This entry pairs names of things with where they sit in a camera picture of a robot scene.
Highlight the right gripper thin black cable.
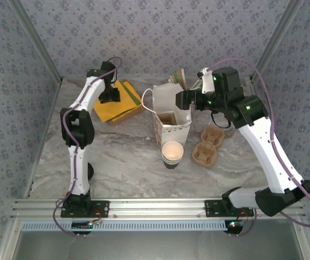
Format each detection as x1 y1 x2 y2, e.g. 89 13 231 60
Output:
211 110 232 129

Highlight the stack of paper cups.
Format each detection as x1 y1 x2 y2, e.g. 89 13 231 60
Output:
162 140 185 170

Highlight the grey metal shelf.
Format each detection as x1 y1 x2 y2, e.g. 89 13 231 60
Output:
16 230 302 260

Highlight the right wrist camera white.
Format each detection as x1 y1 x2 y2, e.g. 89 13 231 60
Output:
197 67 216 94

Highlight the aluminium mounting rail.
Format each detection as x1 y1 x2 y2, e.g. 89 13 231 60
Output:
10 197 307 220

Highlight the white paper takeout bag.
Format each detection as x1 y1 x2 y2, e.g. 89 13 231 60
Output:
141 83 192 149

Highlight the slotted blue-white cable duct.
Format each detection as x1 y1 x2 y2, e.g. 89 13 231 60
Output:
21 219 229 232

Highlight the brown cardboard cup carrier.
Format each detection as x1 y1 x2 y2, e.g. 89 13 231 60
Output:
159 113 176 126
192 125 225 168

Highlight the aluminium frame post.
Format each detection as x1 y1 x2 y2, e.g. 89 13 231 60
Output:
8 0 63 83
249 0 305 83

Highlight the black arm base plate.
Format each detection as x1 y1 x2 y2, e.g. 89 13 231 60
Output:
60 200 110 218
204 199 255 217

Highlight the orange paper napkin stack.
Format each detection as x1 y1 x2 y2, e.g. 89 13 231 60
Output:
93 80 143 123

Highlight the aluminium frame leg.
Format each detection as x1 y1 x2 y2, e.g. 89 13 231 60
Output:
292 219 310 260
0 219 23 260

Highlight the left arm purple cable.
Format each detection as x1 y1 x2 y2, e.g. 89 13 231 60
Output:
52 56 122 237

